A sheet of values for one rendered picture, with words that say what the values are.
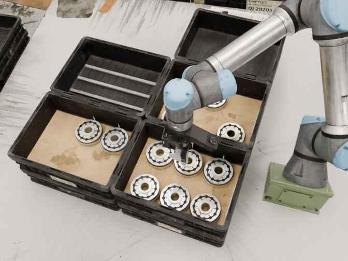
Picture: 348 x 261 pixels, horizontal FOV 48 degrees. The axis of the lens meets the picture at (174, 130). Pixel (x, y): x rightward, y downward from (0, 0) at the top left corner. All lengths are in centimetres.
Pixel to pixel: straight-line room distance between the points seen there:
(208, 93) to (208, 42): 78
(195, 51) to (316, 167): 72
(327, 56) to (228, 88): 31
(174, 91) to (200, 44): 81
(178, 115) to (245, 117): 56
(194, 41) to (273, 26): 63
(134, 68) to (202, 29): 37
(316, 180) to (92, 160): 79
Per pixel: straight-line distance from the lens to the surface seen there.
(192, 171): 137
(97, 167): 146
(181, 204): 133
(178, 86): 97
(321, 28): 114
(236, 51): 115
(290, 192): 141
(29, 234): 159
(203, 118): 152
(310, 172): 137
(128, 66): 170
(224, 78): 102
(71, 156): 151
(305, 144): 136
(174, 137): 114
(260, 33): 118
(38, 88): 191
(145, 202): 126
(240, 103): 156
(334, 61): 117
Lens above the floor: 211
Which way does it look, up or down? 59 degrees down
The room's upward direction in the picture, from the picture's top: 6 degrees counter-clockwise
